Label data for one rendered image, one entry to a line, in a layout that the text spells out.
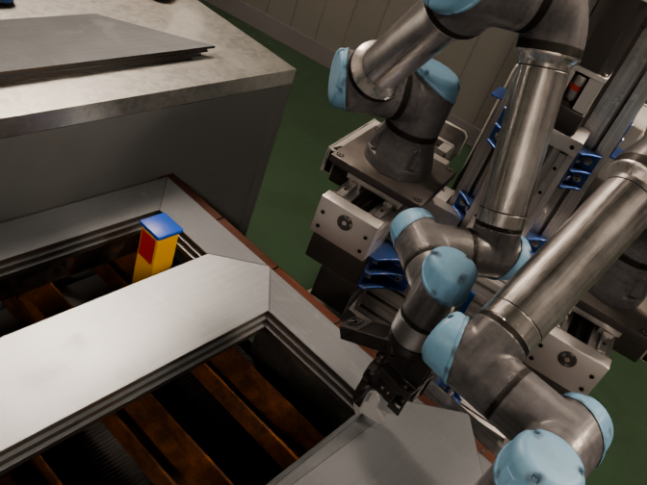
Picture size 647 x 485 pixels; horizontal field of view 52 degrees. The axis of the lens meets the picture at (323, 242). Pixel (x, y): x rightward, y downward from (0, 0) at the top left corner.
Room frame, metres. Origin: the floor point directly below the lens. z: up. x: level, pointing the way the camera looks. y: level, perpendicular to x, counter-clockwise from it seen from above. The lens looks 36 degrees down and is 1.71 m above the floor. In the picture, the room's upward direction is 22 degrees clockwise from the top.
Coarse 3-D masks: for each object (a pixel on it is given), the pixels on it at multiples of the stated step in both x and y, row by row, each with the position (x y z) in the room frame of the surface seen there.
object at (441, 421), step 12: (420, 408) 0.84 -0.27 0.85; (432, 408) 0.85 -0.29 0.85; (432, 420) 0.83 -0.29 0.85; (444, 420) 0.84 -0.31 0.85; (456, 420) 0.85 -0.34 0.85; (444, 432) 0.81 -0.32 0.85; (456, 432) 0.82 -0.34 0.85; (468, 432) 0.83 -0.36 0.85; (456, 444) 0.79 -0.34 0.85; (468, 444) 0.80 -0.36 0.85; (468, 456) 0.78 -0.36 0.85; (480, 468) 0.76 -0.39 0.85
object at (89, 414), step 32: (128, 224) 1.03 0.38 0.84; (32, 256) 0.85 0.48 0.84; (64, 256) 0.89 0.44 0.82; (192, 256) 1.02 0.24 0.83; (256, 320) 0.91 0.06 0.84; (192, 352) 0.77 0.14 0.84; (288, 352) 0.88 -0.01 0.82; (160, 384) 0.70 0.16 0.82; (96, 416) 0.60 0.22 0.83; (352, 416) 0.79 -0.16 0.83; (32, 448) 0.52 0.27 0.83; (320, 448) 0.68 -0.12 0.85; (288, 480) 0.61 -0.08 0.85
